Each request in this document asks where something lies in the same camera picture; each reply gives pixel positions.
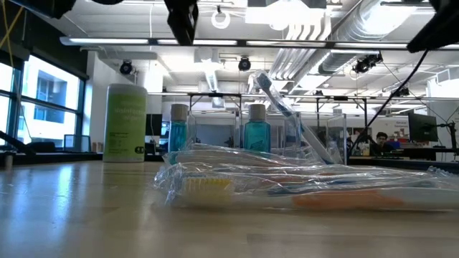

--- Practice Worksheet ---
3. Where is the blue mouthwash bottle white cap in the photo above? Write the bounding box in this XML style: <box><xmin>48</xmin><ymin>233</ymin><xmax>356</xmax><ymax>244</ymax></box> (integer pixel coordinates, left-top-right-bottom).
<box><xmin>243</xmin><ymin>103</ymin><xmax>273</xmax><ymax>154</ymax></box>
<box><xmin>167</xmin><ymin>103</ymin><xmax>190</xmax><ymax>155</ymax></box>

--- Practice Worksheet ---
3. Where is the clear acrylic organizer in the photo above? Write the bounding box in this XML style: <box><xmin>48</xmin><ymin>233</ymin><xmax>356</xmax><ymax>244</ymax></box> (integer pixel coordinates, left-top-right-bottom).
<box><xmin>186</xmin><ymin>110</ymin><xmax>348</xmax><ymax>166</ymax></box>

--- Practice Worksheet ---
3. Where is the long linear ceiling light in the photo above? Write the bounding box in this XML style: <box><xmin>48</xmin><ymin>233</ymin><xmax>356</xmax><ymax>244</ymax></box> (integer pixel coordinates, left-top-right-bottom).
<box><xmin>59</xmin><ymin>35</ymin><xmax>459</xmax><ymax>51</ymax></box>

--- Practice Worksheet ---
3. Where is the bright ceiling light panel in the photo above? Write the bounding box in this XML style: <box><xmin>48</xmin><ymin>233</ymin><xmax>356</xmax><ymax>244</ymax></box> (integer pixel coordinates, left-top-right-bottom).
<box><xmin>245</xmin><ymin>0</ymin><xmax>327</xmax><ymax>26</ymax></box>

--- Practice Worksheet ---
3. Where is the black background screen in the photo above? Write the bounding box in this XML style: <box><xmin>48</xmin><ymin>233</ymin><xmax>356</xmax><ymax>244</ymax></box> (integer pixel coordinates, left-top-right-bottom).
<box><xmin>145</xmin><ymin>113</ymin><xmax>163</xmax><ymax>136</ymax></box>

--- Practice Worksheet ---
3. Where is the green disinfecting wipes canister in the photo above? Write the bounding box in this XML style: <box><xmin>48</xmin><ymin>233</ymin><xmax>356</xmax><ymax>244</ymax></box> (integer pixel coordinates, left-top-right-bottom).
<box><xmin>103</xmin><ymin>83</ymin><xmax>148</xmax><ymax>163</ymax></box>

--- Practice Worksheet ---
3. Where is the large glass window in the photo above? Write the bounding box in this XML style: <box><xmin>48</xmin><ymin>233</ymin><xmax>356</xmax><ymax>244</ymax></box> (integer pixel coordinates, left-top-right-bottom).
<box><xmin>0</xmin><ymin>53</ymin><xmax>89</xmax><ymax>148</ymax></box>

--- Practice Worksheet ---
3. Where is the person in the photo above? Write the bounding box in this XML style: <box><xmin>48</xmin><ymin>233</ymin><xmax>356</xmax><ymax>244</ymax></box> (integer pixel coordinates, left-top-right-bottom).
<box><xmin>369</xmin><ymin>131</ymin><xmax>395</xmax><ymax>156</ymax></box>

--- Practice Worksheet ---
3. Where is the black computer monitor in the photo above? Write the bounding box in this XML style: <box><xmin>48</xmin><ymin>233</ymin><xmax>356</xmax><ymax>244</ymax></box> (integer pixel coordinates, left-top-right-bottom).
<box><xmin>407</xmin><ymin>113</ymin><xmax>439</xmax><ymax>143</ymax></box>

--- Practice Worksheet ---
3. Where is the white hanging ring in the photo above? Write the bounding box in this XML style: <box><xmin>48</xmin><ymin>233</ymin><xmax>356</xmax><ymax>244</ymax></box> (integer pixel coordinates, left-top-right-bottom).
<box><xmin>210</xmin><ymin>9</ymin><xmax>231</xmax><ymax>29</ymax></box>

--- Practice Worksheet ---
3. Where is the yellow cable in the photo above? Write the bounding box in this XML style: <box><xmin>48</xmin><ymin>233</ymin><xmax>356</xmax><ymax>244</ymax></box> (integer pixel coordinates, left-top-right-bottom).
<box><xmin>0</xmin><ymin>0</ymin><xmax>26</xmax><ymax>49</ymax></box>

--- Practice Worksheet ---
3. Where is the silver ventilation duct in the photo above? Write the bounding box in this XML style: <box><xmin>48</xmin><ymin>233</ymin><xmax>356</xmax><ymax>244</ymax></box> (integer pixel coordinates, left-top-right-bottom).
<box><xmin>317</xmin><ymin>0</ymin><xmax>419</xmax><ymax>75</ymax></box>

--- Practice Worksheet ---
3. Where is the black cable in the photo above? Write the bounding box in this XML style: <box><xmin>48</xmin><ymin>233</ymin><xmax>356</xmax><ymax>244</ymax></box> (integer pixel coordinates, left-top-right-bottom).
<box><xmin>348</xmin><ymin>49</ymin><xmax>430</xmax><ymax>157</ymax></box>

